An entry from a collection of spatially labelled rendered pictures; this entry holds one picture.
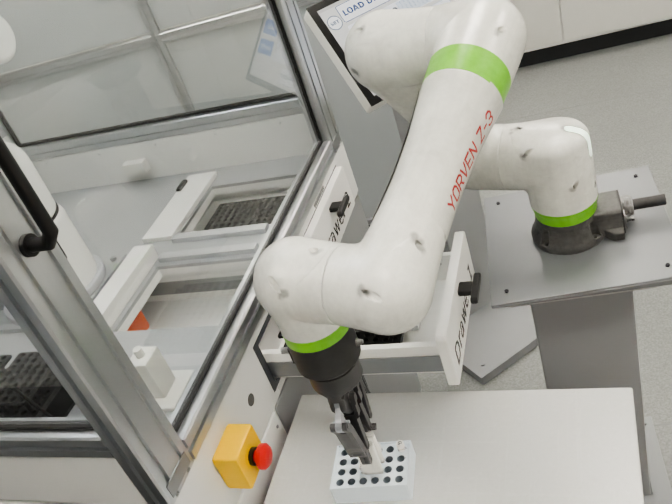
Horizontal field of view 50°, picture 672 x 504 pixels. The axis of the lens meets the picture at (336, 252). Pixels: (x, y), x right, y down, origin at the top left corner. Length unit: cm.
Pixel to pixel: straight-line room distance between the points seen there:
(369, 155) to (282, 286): 219
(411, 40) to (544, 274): 59
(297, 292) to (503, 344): 161
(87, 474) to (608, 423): 77
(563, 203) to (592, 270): 14
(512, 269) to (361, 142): 161
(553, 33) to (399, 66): 311
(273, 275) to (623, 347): 96
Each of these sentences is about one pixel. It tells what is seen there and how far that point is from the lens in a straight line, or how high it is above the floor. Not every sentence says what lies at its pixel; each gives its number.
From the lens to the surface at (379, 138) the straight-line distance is 298.
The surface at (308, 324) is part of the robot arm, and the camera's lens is 90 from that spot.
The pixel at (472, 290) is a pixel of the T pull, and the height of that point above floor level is 91.
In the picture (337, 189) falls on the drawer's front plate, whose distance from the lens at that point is 165.
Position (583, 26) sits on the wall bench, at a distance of 420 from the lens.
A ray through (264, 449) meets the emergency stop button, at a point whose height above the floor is 89.
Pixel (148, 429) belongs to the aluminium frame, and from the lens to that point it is 101.
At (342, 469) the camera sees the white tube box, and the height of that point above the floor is 79.
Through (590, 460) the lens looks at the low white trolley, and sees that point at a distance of 117.
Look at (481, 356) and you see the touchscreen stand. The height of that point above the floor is 3.
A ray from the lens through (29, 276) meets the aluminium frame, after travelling 86.
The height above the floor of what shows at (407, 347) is 89.
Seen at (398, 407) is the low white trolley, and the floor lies 76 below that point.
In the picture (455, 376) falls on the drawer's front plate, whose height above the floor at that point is 84.
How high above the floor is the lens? 169
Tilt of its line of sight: 33 degrees down
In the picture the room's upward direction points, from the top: 20 degrees counter-clockwise
